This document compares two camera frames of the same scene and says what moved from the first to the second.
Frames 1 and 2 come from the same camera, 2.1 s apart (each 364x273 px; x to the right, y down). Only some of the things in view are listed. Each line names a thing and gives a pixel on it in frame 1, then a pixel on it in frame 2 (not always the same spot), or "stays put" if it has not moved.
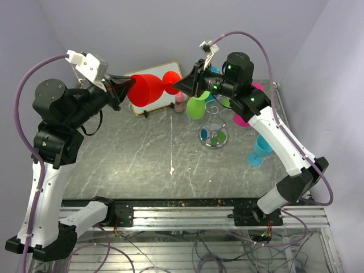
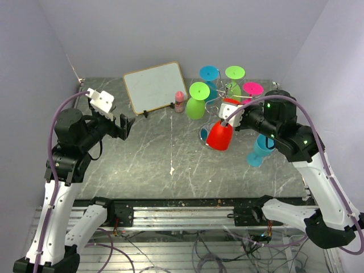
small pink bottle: [179, 102] stays put
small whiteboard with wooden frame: [165, 100] stays put
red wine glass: [148, 88] to [219, 137]
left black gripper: [119, 91] to [122, 131]
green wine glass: [195, 107] stays put
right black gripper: [193, 83] to [247, 109]
